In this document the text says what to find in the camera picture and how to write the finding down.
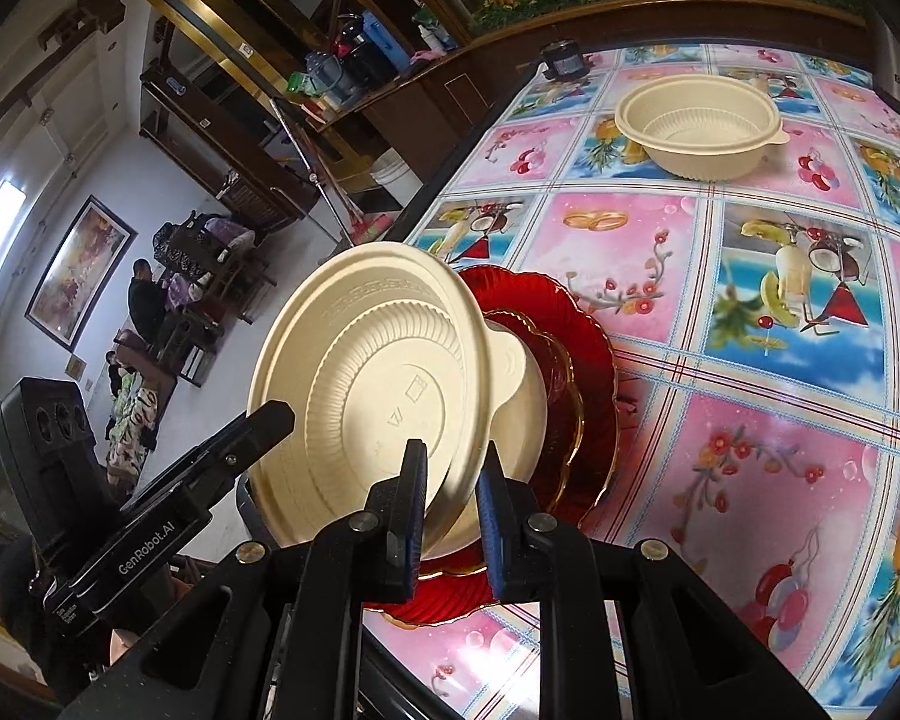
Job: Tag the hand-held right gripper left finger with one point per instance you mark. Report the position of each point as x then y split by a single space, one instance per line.
414 517

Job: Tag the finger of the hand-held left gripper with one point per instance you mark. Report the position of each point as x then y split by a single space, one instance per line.
259 427

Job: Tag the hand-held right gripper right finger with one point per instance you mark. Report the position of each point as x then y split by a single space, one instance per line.
493 532

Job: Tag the small red scalloped plate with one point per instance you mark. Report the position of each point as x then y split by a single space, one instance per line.
562 390

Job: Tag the large red scalloped plate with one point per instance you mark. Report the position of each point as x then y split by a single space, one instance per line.
600 360

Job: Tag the printed blanket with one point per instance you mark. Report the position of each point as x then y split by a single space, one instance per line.
135 420

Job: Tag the dark wooden chair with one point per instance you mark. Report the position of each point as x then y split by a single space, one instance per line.
217 255

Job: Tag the colourful broom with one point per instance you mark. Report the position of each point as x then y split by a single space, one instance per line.
371 225

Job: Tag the fruit print tablecloth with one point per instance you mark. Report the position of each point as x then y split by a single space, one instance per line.
757 465

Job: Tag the white bucket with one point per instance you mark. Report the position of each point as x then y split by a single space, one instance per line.
396 176

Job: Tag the green packet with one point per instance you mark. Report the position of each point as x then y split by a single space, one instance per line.
298 84

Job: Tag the blue water jug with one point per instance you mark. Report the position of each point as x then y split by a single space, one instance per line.
322 73

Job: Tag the wooden counter cabinet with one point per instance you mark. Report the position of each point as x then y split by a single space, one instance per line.
450 105

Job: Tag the black kettle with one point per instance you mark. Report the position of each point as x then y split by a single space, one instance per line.
356 49

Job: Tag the pink cloth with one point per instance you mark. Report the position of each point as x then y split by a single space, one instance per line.
429 58

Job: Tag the gold framed display cabinet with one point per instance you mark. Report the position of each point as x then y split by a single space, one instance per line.
217 22

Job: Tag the blue box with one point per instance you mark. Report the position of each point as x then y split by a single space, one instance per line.
384 37

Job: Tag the white spray bottle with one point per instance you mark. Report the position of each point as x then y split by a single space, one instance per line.
427 36

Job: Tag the small black device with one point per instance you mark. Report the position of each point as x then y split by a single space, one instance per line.
564 61

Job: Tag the framed wall painting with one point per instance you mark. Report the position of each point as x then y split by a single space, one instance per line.
79 270

